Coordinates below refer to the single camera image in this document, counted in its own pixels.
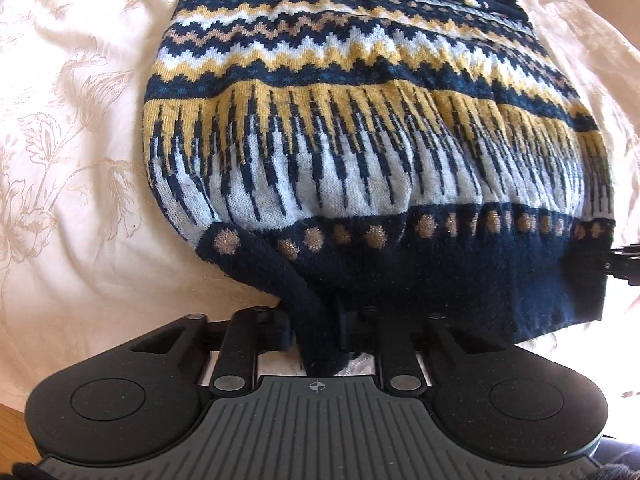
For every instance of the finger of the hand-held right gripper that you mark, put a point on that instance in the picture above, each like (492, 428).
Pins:
(622, 262)

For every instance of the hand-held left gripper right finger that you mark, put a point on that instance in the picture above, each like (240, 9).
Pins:
(357, 332)

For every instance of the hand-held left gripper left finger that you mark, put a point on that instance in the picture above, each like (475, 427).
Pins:
(272, 329)

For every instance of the navy yellow patterned knit sweater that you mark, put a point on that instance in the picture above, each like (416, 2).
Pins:
(350, 110)

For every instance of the white embroidered duvet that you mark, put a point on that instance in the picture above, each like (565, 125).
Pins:
(75, 160)

